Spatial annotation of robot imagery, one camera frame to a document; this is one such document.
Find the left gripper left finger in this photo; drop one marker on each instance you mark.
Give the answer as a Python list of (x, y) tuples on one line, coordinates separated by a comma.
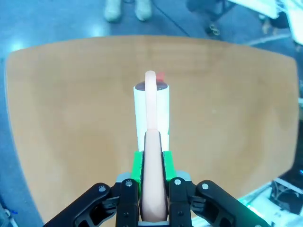
[(125, 201)]

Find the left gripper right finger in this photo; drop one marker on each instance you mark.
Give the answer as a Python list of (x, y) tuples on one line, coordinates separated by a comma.
[(180, 201)]

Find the peach plastic utensil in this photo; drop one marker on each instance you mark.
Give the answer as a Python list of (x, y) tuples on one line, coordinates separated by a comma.
[(152, 165)]

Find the white cylindrical container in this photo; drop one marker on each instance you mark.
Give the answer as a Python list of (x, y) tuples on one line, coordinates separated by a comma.
[(139, 113)]

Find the black wheeled chair base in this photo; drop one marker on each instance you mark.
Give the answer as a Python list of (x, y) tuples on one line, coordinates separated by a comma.
[(208, 16)]

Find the white equipment frame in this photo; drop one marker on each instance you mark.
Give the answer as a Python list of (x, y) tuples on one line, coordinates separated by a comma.
[(279, 14)]

